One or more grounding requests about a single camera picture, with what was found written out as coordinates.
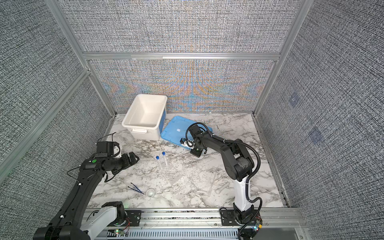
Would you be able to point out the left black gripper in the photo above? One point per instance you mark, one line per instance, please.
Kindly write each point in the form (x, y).
(128, 162)

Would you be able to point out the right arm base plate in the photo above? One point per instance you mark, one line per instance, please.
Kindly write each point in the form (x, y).
(232, 217)

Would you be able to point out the white plastic bin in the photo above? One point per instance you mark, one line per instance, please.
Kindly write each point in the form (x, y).
(146, 116)

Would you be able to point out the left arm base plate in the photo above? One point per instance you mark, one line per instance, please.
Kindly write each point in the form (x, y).
(131, 218)

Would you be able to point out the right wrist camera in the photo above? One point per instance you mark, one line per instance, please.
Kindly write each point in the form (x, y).
(187, 143)

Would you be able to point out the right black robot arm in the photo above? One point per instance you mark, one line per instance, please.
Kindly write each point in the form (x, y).
(241, 162)

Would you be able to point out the small clear round dish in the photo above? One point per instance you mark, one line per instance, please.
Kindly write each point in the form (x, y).
(150, 193)

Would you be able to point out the blue plastic lid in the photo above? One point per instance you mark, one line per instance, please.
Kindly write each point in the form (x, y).
(175, 131)

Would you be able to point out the aluminium front rail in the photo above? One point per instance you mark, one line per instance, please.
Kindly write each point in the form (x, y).
(206, 224)

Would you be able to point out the blue tweezers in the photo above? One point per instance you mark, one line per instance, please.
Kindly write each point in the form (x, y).
(136, 189)

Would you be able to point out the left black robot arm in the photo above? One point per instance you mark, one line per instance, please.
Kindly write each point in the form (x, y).
(67, 223)

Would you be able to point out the blue-capped test tube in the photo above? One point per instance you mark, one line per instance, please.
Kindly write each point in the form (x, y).
(159, 162)
(164, 159)

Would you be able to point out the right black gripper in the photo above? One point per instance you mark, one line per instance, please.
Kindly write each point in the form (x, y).
(197, 154)

